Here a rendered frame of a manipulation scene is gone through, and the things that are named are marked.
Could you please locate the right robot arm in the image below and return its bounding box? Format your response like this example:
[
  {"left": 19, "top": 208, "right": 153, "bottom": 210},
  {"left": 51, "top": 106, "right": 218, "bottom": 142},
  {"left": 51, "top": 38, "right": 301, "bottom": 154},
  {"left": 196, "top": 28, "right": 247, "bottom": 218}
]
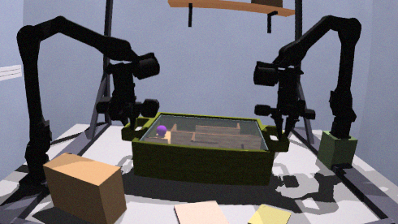
[{"left": 16, "top": 15, "right": 160, "bottom": 183}]

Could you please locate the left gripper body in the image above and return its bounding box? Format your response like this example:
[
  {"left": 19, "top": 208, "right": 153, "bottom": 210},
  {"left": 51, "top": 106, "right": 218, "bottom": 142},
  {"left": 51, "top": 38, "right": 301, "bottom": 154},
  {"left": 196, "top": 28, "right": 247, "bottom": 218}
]
[{"left": 254, "top": 88, "right": 316, "bottom": 119}]

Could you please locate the tan rectangular block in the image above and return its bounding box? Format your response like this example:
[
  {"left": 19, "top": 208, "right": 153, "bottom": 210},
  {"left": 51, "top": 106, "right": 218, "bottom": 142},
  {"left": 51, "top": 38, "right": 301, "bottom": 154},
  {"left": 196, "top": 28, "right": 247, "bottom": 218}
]
[{"left": 43, "top": 152, "right": 127, "bottom": 224}]

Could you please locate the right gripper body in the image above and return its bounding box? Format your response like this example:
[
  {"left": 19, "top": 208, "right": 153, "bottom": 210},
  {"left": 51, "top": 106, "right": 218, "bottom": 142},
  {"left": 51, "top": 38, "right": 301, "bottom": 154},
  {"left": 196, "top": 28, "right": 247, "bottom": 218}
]
[{"left": 96, "top": 83, "right": 159, "bottom": 118}]

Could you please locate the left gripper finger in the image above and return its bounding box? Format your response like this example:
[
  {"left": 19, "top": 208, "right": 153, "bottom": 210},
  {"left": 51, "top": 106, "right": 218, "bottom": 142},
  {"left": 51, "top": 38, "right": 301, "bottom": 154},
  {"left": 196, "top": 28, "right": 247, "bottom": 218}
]
[
  {"left": 271, "top": 116, "right": 283, "bottom": 140},
  {"left": 284, "top": 117, "right": 300, "bottom": 137}
]

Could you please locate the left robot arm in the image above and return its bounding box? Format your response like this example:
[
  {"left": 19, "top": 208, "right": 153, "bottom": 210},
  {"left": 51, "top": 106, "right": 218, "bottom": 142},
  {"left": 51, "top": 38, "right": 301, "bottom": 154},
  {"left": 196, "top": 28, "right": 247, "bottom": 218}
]
[{"left": 253, "top": 15, "right": 361, "bottom": 139}]

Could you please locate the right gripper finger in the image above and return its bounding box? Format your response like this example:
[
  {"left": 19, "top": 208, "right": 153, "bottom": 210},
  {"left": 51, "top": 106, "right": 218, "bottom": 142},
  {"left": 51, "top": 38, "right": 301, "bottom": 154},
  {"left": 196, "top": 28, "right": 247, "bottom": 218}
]
[
  {"left": 128, "top": 112, "right": 141, "bottom": 130},
  {"left": 121, "top": 118, "right": 128, "bottom": 126}
]

